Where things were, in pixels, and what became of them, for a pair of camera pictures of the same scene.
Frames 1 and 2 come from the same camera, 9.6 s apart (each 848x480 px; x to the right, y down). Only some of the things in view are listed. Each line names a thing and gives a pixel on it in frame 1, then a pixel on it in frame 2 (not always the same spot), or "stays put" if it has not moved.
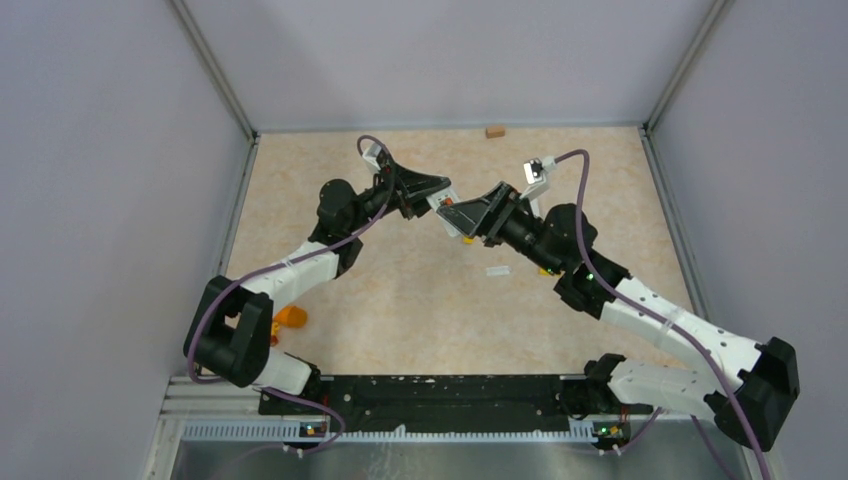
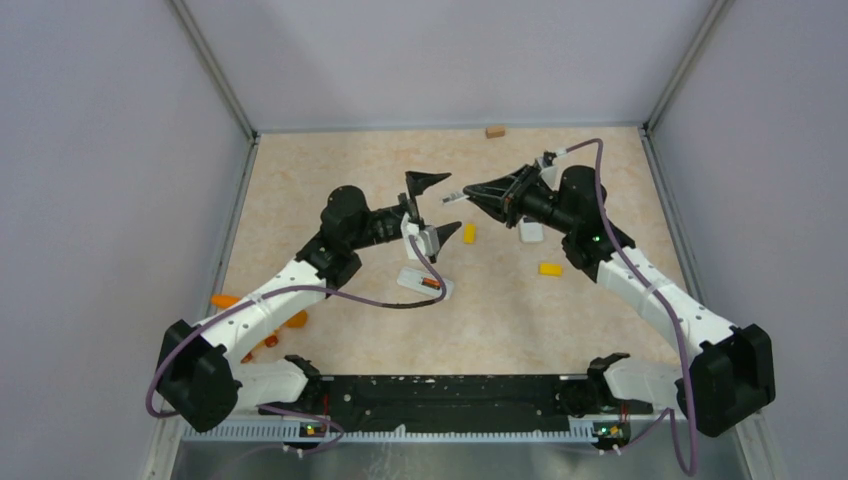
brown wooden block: [495, 132] stays put
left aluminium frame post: [214, 68] stays put
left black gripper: [409, 190] -> [416, 184]
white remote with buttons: [438, 201] -> [411, 278]
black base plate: [439, 402] stays put
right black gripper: [475, 217] -> [503, 198]
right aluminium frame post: [715, 23] stays put
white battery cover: [494, 271] -> [454, 197]
